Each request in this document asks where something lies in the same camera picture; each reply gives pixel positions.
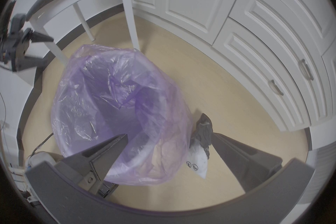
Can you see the white wardrobe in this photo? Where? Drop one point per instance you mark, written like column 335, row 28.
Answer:
column 236, row 7

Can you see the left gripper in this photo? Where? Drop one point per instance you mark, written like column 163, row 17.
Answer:
column 15, row 47

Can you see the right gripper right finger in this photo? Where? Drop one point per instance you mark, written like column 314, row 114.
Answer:
column 244, row 162

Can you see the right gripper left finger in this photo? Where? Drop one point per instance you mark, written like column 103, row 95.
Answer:
column 99, row 158

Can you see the white printed wrapper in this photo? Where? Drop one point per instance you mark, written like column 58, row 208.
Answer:
column 197, row 162

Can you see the purple plastic bag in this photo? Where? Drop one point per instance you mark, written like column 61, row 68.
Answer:
column 110, row 91

